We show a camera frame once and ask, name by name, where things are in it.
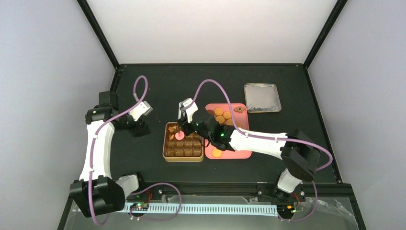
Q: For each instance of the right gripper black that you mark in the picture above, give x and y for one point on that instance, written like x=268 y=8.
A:
x=186 y=130

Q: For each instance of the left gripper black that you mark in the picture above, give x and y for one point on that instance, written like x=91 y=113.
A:
x=137 y=130

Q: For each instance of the pink round cookie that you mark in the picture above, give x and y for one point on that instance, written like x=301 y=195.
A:
x=179 y=136

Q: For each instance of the gold cookie tin box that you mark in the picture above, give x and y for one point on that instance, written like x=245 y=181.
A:
x=189 y=149

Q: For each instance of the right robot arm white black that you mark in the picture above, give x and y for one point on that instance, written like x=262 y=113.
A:
x=299 y=156

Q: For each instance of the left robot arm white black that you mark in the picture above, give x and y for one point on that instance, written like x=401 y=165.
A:
x=96 y=193

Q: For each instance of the round cracker cookie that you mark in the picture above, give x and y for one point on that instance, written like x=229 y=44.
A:
x=218 y=111

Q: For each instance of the round golden cookie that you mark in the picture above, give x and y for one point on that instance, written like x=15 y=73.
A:
x=216 y=153

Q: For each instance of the brown flower cookie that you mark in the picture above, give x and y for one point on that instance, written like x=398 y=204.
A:
x=239 y=109

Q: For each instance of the silver tin lid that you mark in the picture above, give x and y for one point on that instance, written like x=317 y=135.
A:
x=262 y=98

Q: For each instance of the left circuit board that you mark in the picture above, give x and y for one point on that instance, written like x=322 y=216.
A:
x=139 y=207

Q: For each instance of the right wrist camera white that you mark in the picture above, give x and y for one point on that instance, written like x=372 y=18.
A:
x=186 y=109

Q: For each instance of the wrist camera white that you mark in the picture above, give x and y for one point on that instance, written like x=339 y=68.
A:
x=186 y=109
x=143 y=108

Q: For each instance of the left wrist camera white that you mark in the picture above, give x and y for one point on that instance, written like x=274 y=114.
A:
x=143 y=108

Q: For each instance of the white slotted cable duct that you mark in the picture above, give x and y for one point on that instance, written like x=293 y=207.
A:
x=209 y=209

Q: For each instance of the black front rail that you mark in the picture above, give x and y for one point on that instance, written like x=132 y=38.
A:
x=264 y=191

